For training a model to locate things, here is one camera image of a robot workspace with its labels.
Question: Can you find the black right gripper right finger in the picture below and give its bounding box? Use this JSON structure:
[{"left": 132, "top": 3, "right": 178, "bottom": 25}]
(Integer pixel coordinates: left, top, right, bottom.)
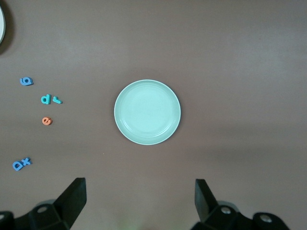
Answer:
[{"left": 191, "top": 179, "right": 254, "bottom": 230}]

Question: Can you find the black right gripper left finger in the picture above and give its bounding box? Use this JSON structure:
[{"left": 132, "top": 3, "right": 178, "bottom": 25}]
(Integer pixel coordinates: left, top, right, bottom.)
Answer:
[{"left": 14, "top": 177, "right": 86, "bottom": 230}]

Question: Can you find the mint green round plate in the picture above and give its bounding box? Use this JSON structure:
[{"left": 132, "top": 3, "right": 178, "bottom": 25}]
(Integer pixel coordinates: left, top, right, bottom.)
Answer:
[{"left": 114, "top": 79, "right": 182, "bottom": 146}]

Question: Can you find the brown table cover sheet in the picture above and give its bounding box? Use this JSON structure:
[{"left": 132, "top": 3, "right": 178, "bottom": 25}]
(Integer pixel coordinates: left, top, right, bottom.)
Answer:
[{"left": 0, "top": 0, "right": 307, "bottom": 230}]

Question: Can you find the beige round plate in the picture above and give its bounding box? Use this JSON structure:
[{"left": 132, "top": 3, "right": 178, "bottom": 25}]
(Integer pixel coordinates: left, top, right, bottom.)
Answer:
[{"left": 0, "top": 4, "right": 7, "bottom": 46}]

